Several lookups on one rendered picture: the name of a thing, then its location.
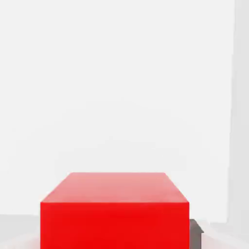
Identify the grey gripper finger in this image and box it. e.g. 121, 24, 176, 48
189, 218, 205, 249

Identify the small red cube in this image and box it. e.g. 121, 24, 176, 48
40, 172, 190, 249

